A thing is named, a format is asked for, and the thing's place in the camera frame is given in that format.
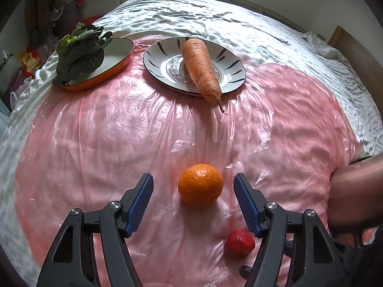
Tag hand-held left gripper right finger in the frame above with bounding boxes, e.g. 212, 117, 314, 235
233, 173, 349, 287

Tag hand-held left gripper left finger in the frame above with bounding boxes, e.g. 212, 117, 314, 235
36, 173, 154, 287

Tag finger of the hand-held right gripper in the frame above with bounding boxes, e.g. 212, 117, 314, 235
239, 265, 255, 279

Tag small red apple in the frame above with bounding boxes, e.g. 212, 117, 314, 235
223, 230, 256, 258

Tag orange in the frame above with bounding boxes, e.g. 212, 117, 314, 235
178, 163, 224, 206

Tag person's right forearm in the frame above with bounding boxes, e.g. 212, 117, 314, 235
329, 154, 383, 231

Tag pink plastic sheet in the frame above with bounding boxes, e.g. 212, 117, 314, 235
13, 34, 373, 287

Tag white patterned plate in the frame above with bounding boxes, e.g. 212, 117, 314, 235
143, 37, 246, 97

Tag carrot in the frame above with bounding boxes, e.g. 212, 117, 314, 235
182, 38, 228, 116

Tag orange rimmed plate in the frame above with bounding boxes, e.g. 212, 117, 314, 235
61, 38, 135, 92

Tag leafy green vegetable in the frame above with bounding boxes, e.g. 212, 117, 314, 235
52, 25, 113, 85

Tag white plastic bag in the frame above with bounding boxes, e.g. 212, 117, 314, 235
9, 79, 33, 108

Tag yellow and red packet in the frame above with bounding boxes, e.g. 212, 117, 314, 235
16, 46, 45, 77

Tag wooden headboard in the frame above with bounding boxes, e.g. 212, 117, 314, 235
327, 25, 383, 96

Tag white bed sheet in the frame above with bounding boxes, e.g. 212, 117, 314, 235
0, 0, 372, 278

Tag grey printed bag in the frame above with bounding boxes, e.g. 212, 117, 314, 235
0, 49, 15, 81

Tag hanging brown clothes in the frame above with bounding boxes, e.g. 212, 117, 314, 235
25, 0, 65, 36

